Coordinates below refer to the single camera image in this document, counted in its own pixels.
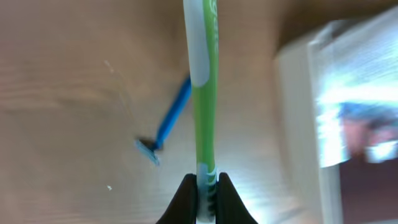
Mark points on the white shampoo tube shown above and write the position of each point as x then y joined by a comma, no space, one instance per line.
352,60

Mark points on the blue disposable razor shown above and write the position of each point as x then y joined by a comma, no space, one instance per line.
150,146

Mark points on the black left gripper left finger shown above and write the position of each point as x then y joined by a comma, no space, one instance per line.
182,208

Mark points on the white box with red bottom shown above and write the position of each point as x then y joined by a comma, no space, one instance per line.
354,191

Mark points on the green white toothbrush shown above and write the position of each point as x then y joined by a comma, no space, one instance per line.
202,31

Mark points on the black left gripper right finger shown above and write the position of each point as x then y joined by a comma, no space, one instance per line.
230,209

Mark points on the dark blue spray bottle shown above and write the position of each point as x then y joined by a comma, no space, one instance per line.
369,131

